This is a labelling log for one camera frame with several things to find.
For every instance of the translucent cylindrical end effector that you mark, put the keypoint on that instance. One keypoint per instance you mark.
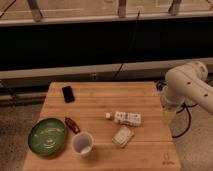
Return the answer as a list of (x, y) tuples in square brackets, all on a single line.
[(169, 112)]

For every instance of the black eraser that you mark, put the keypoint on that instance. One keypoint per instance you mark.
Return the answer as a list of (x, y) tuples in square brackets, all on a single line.
[(68, 94)]

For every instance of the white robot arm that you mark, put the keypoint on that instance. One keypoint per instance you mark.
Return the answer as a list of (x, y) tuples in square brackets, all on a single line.
[(183, 82)]

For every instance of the white plastic bottle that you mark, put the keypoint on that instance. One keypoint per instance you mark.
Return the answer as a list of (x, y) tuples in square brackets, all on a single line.
[(125, 118)]

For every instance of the clear wrapped packet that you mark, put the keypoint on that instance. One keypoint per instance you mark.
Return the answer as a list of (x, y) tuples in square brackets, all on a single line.
[(122, 137)]

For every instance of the white plastic cup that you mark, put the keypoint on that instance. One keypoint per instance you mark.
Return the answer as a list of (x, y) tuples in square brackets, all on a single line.
[(82, 143)]

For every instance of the green bowl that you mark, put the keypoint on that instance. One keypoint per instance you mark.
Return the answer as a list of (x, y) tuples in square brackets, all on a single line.
[(47, 137)]

